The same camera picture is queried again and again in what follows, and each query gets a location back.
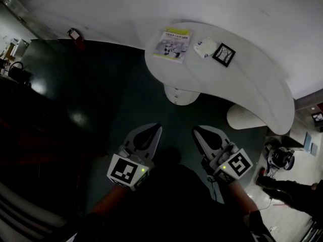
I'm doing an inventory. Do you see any person's right forearm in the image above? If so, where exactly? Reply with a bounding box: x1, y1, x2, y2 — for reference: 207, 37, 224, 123
227, 179, 260, 216

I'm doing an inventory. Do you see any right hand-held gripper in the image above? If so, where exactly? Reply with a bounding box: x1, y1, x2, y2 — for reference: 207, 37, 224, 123
192, 125, 254, 186

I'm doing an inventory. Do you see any metal door frame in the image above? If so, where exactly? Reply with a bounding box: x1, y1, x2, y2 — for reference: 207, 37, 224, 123
0, 0, 60, 40

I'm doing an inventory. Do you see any white tissue packet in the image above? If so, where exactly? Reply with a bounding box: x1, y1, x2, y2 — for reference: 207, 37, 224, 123
193, 36, 218, 59

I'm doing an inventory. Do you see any ribbed white table pedestal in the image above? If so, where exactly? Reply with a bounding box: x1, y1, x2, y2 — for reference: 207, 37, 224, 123
226, 103, 268, 131

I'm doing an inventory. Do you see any yellow box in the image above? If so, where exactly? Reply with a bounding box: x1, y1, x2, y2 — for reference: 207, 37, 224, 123
5, 43, 18, 62

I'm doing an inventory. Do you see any yellow-edged illustrated book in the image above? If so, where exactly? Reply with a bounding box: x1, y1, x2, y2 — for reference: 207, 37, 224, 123
152, 27, 193, 65

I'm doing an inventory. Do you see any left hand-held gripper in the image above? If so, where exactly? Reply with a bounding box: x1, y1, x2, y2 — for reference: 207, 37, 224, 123
106, 123, 163, 192

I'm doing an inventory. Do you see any blue panel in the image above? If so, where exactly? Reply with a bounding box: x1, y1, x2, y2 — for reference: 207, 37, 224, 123
303, 132, 313, 153

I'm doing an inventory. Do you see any striped dark furniture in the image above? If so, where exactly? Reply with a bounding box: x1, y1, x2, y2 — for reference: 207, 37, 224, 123
0, 181, 70, 242

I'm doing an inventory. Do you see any person's left forearm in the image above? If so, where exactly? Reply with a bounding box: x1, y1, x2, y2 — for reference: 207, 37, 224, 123
88, 185, 132, 218

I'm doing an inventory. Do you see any red and black device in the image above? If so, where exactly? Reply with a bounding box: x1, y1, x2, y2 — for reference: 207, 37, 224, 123
67, 27, 85, 50

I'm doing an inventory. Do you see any smooth white table pedestal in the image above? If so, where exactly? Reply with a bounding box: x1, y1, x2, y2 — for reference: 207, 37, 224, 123
163, 83, 201, 106

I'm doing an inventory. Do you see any person's dark clothing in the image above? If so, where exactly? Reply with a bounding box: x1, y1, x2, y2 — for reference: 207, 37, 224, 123
68, 147, 277, 242

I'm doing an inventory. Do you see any black and white headset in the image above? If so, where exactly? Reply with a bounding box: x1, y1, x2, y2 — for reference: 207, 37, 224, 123
266, 146, 296, 171

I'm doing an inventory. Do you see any black bag with handle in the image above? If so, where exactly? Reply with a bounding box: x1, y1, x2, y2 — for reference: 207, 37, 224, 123
8, 61, 32, 85

